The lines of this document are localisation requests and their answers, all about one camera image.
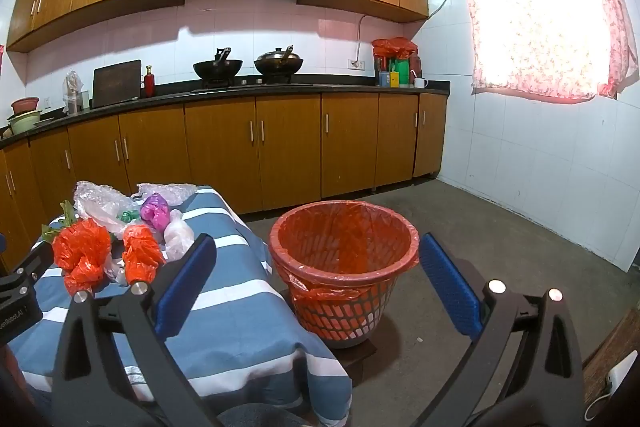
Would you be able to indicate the black wok with lid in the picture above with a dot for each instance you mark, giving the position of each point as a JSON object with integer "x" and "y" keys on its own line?
{"x": 278, "y": 63}

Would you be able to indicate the olive green wrapper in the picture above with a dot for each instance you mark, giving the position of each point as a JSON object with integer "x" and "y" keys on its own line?
{"x": 65, "y": 214}

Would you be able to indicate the orange plastic bag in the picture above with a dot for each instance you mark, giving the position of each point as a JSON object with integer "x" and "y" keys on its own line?
{"x": 82, "y": 249}
{"x": 142, "y": 252}

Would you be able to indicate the orange plastic mesh basket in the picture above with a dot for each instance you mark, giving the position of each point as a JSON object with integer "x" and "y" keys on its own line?
{"x": 345, "y": 307}

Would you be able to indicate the clear bag with jar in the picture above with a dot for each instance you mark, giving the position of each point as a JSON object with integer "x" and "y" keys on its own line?
{"x": 72, "y": 92}

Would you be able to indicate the black kitchen countertop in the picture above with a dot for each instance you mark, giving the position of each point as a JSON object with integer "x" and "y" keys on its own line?
{"x": 350, "y": 88}

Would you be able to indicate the gas stove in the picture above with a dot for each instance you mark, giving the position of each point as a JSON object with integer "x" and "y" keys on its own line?
{"x": 245, "y": 83}

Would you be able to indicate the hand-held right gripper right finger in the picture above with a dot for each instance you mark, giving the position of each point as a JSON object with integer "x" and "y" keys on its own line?
{"x": 450, "y": 292}

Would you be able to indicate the blue container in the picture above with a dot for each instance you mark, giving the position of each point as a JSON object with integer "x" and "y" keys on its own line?
{"x": 384, "y": 78}

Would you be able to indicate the floral window curtain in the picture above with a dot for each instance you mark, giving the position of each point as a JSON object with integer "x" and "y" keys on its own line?
{"x": 545, "y": 7}

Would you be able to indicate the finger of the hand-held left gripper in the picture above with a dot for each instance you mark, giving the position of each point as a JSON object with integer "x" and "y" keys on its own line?
{"x": 35, "y": 263}

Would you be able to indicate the white mug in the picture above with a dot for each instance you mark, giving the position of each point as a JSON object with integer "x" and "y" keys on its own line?
{"x": 419, "y": 83}

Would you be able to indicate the red-brown basin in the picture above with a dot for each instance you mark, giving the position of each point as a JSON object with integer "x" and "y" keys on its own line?
{"x": 25, "y": 105}

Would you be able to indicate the purple plastic bag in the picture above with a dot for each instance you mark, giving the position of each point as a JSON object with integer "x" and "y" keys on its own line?
{"x": 155, "y": 212}

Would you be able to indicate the small metal container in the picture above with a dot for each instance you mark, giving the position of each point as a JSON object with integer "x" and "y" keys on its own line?
{"x": 85, "y": 99}

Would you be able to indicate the dark red bottle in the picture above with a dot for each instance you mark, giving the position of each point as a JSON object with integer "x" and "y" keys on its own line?
{"x": 415, "y": 69}

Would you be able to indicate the green foil bag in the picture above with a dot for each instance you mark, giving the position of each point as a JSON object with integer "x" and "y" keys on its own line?
{"x": 130, "y": 216}

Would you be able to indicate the orange bin liner bag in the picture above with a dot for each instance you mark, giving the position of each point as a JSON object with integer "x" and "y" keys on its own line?
{"x": 345, "y": 232}

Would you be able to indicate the white charger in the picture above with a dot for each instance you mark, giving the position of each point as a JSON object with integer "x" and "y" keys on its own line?
{"x": 619, "y": 379}

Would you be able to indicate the small white plastic bag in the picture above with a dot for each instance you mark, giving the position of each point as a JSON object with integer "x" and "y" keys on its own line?
{"x": 115, "y": 269}

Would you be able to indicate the red plastic bag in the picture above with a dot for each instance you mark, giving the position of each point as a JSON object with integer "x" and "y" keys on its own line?
{"x": 392, "y": 47}

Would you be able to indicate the clear bubble wrap sheet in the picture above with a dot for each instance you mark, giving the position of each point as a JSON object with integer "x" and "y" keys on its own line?
{"x": 170, "y": 193}
{"x": 97, "y": 194}

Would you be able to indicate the yellow container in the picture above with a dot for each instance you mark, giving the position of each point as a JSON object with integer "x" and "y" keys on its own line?
{"x": 394, "y": 80}

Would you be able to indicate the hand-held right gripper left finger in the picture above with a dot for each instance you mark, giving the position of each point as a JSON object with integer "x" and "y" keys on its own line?
{"x": 185, "y": 287}

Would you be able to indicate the blue striped tablecloth table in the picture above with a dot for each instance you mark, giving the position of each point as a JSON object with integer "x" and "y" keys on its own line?
{"x": 240, "y": 317}

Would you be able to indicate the wooden base cabinet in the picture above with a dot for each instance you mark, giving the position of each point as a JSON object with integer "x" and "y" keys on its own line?
{"x": 285, "y": 147}

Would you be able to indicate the dark cutting board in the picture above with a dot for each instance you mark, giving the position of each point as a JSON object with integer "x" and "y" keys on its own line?
{"x": 117, "y": 83}

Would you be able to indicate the green box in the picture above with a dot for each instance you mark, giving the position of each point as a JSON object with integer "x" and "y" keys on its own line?
{"x": 400, "y": 71}

